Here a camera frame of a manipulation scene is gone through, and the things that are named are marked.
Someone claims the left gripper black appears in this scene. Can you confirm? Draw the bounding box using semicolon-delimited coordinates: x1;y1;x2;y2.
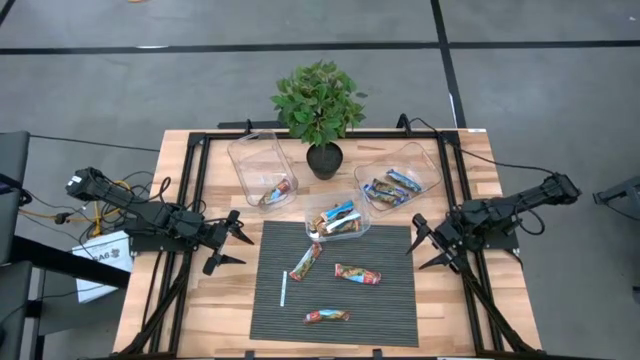
197;208;256;277

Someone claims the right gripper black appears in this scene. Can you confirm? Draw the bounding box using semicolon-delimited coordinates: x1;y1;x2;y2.
405;212;471;275

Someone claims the purple blue granola bar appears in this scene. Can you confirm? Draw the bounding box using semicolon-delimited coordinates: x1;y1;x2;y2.
385;168;424;194
363;178;411;207

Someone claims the dark ribbed mat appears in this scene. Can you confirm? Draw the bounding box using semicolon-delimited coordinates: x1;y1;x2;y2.
249;219;420;348

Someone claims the wide clear plastic bin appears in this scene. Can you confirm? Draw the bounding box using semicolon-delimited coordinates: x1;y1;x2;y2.
353;141;444;214

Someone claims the long clear plastic bin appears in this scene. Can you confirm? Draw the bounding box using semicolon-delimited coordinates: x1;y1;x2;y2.
227;129;300;208

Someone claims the small clear plastic bin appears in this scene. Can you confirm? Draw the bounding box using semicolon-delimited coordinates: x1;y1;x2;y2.
303;189;372;244

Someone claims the black bar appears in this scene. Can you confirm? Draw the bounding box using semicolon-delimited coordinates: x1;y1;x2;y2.
216;118;287;131

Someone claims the white paper box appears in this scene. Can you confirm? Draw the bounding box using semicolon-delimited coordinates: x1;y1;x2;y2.
71;229;135;305

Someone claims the green plant in black pot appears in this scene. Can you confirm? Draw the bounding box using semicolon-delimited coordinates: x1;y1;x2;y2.
269;59;369;181

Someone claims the black beam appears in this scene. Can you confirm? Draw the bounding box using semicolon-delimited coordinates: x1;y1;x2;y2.
9;234;132;290

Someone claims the grey stand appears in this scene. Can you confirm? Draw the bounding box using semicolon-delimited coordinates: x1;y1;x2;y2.
591;174;640;221

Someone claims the dark grey chair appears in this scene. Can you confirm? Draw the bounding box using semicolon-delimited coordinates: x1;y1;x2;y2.
0;259;34;360

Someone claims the long black arm cable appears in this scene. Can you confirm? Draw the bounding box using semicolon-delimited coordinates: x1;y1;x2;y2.
396;113;559;176

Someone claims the black aluminium table frame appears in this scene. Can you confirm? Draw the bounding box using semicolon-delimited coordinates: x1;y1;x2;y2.
112;128;544;360

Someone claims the yellow cable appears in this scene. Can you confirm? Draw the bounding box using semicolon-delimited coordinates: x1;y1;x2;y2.
19;179;132;237

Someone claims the thin black floor cable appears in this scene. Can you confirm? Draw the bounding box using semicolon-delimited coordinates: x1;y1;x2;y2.
28;133;162;153

